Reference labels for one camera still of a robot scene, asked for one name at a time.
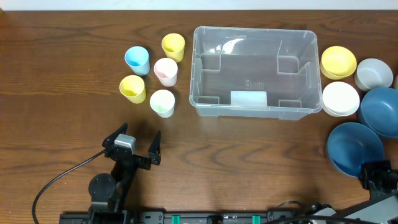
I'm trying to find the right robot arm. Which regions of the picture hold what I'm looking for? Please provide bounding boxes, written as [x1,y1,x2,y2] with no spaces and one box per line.
[310,160,397,223]

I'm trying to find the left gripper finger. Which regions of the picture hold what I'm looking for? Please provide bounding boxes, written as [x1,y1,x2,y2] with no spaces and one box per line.
[102,123,128,148]
[148,131,161,166]

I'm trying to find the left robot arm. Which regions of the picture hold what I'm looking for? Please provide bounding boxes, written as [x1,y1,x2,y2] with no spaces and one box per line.
[87,123,161,224]

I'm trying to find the yellow cup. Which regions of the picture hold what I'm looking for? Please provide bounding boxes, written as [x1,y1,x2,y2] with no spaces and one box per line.
[161,33,185,63]
[119,75,146,104]

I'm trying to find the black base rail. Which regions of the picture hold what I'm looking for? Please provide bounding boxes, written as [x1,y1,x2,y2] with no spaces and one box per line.
[59,210,297,224]

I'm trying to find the left black cable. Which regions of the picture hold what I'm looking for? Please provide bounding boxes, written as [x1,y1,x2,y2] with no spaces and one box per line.
[32,149,107,224]

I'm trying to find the white bowl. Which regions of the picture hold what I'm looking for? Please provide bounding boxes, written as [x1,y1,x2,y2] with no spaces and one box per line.
[322,82,360,117]

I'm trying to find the beige bowl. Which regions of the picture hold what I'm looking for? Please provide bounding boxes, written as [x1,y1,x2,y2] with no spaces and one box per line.
[394,75,398,90]

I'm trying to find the yellow cup near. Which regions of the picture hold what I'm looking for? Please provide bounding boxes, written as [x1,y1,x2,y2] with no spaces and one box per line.
[119,75,146,104]

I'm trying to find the grey bowl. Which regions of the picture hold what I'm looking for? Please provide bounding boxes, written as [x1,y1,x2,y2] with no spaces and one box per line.
[354,58,393,91]

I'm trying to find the yellow bowl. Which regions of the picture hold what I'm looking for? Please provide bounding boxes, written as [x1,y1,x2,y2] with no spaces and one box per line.
[320,46,357,80]

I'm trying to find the pale green white cup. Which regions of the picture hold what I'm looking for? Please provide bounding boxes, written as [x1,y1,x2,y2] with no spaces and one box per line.
[150,90,175,118]

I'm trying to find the dark blue bowl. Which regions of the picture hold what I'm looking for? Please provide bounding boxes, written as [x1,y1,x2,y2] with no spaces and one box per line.
[358,87,397,138]
[326,122,385,178]

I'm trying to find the light blue cup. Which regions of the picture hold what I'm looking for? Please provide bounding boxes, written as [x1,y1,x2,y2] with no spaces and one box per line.
[124,46,150,76]

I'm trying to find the yellow cup far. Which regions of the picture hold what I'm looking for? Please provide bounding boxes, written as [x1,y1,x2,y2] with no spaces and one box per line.
[161,33,185,63]

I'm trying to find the clear plastic storage container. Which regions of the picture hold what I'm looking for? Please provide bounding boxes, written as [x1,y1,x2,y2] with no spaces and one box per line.
[189,26,322,120]

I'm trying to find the pink cup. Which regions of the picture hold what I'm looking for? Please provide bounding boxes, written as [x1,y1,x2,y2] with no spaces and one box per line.
[154,58,178,87]

